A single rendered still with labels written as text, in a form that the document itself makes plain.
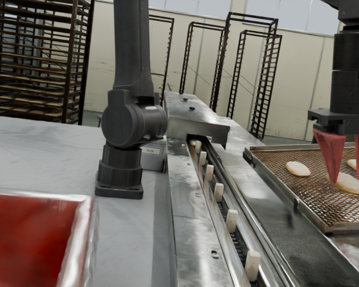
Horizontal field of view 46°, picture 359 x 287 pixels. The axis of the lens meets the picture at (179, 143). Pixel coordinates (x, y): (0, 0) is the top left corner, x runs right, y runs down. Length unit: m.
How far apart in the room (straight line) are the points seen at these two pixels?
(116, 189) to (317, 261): 0.35
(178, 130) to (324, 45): 7.20
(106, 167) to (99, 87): 7.07
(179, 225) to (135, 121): 0.23
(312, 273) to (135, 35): 0.47
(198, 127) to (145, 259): 0.71
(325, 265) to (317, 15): 7.73
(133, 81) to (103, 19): 7.11
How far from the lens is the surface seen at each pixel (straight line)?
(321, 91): 8.31
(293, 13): 8.14
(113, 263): 0.54
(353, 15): 0.59
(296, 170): 0.82
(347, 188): 0.61
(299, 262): 0.64
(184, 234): 0.53
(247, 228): 0.63
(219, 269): 0.46
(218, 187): 0.75
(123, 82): 0.76
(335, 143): 0.59
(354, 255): 0.52
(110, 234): 0.61
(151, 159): 0.97
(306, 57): 8.19
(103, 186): 0.77
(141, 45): 0.76
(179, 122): 1.21
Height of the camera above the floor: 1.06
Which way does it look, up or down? 10 degrees down
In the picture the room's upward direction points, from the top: 8 degrees clockwise
